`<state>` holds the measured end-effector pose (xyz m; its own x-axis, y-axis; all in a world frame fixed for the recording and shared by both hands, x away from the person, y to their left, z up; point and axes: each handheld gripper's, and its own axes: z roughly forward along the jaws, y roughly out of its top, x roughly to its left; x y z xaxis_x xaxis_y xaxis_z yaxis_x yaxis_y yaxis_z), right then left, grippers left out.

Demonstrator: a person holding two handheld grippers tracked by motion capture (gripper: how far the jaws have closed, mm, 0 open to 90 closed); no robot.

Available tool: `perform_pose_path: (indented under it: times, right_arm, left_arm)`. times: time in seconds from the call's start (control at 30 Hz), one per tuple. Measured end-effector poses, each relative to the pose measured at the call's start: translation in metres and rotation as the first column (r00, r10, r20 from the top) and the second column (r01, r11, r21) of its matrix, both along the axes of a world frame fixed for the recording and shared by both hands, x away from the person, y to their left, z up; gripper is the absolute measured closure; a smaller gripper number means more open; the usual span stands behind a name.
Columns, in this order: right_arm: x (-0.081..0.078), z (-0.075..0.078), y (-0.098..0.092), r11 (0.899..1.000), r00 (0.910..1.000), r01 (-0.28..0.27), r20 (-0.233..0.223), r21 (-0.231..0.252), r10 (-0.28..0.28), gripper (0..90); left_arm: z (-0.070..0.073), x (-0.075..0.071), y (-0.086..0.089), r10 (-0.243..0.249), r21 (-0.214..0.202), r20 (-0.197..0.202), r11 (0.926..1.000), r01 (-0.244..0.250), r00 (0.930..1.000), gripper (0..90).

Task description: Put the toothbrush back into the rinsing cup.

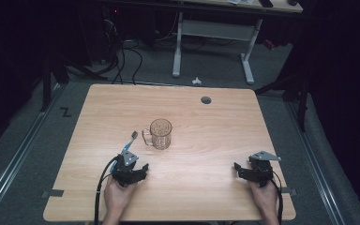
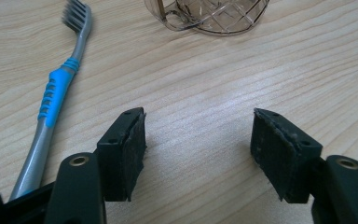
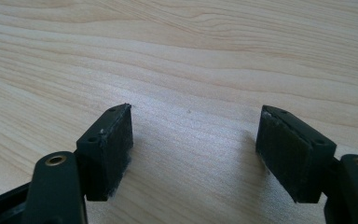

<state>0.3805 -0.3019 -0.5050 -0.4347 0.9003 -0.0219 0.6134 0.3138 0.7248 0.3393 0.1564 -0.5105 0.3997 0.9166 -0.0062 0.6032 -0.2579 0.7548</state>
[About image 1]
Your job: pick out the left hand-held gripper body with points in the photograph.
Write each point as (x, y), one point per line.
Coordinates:
(125, 170)

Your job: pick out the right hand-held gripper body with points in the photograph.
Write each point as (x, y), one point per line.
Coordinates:
(261, 168)

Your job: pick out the blue and white toothbrush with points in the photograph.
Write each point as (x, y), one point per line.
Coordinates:
(129, 144)

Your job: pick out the clear glass mug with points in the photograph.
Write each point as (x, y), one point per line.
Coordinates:
(160, 134)

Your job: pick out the person's left hand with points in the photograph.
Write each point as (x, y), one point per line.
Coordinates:
(118, 195)

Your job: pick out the person's right hand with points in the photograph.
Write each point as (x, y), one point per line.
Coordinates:
(265, 197)

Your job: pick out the black tape strip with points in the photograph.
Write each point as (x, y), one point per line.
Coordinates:
(289, 191)
(53, 193)

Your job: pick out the black metal stand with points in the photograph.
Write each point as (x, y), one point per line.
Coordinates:
(296, 90)
(48, 81)

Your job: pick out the small white floor object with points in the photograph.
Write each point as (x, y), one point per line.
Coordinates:
(196, 81)

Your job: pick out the desk with white legs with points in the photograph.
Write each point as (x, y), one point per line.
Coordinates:
(214, 31)

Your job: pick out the dark computer tower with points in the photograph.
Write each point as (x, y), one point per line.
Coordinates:
(111, 28)

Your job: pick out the black item on desk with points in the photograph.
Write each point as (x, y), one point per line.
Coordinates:
(265, 3)

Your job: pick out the metal floor rail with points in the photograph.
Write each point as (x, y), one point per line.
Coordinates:
(315, 168)
(15, 159)

